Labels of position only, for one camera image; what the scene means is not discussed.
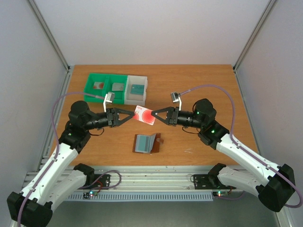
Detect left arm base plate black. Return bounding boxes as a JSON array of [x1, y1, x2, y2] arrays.
[[82, 174, 111, 190]]

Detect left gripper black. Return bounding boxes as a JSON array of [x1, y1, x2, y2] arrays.
[[84, 107, 135, 131]]

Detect white card with red dots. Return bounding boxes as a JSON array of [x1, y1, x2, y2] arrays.
[[93, 82, 104, 90]]

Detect left controller board with LEDs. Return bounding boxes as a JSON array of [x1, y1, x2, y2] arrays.
[[82, 191, 98, 200]]

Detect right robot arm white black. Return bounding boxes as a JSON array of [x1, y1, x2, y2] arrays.
[[151, 99, 295, 212]]

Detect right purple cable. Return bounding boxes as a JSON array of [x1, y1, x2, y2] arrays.
[[179, 85, 303, 209]]

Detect right controller board with LEDs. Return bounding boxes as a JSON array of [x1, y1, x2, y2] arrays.
[[213, 191, 231, 197]]

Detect right aluminium corner post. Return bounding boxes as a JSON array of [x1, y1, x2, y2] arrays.
[[233, 0, 278, 74]]

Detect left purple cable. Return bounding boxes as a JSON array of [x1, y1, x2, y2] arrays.
[[16, 91, 106, 227]]

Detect grey slotted cable duct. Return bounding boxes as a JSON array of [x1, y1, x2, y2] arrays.
[[66, 192, 213, 202]]

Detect grey card in bin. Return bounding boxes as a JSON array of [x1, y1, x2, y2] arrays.
[[112, 83, 125, 91]]

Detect aluminium corner post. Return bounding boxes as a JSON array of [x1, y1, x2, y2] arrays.
[[233, 0, 278, 74], [26, 0, 70, 72]]

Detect white plastic bin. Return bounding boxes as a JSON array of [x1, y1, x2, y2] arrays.
[[124, 75, 148, 106]]

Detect aluminium rail frame front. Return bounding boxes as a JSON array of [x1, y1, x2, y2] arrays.
[[21, 165, 282, 192]]

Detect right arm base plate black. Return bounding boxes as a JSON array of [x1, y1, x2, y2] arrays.
[[190, 174, 236, 190]]

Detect white card red circles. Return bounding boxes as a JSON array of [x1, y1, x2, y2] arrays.
[[133, 105, 155, 125]]

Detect teal card in bin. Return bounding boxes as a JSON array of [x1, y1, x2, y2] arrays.
[[130, 84, 144, 95]]

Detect controller board with leds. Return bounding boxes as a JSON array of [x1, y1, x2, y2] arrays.
[[213, 191, 231, 197], [82, 191, 98, 200]]

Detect left aluminium corner post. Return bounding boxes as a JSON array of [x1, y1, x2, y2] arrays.
[[26, 0, 70, 72]]

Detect purple cable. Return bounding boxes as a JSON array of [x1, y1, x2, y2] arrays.
[[179, 85, 303, 209], [16, 91, 106, 227]]

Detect green two-compartment bin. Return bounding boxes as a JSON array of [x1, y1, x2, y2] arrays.
[[83, 73, 128, 104]]

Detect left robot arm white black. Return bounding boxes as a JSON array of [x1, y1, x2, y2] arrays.
[[7, 101, 134, 227]]

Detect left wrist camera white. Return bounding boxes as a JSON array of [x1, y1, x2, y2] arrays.
[[103, 92, 115, 112]]

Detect brown leather card holder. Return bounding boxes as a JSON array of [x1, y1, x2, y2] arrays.
[[133, 133, 164, 154]]

